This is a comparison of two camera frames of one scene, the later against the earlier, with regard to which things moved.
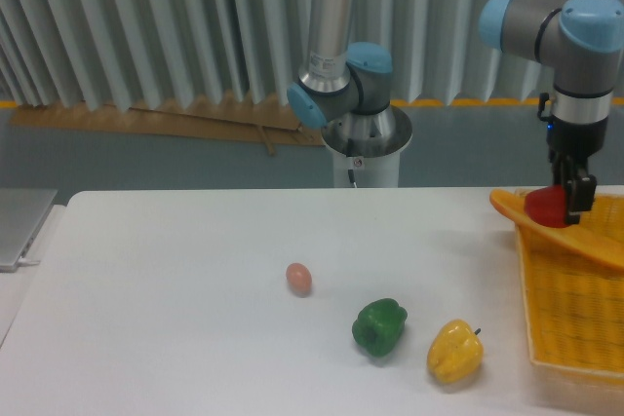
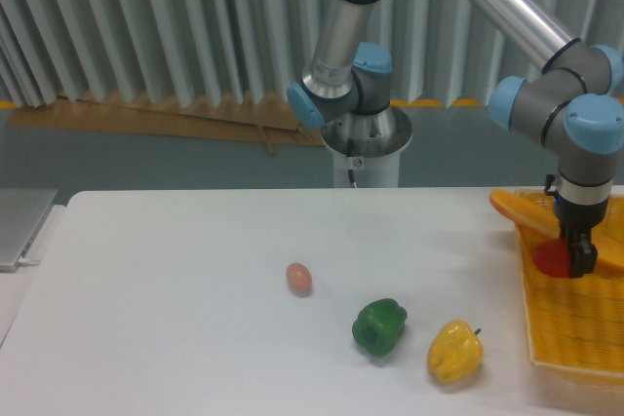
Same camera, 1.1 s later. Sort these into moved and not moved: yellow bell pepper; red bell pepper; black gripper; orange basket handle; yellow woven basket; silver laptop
Moved: red bell pepper; black gripper
Not moved: yellow bell pepper; silver laptop; orange basket handle; yellow woven basket
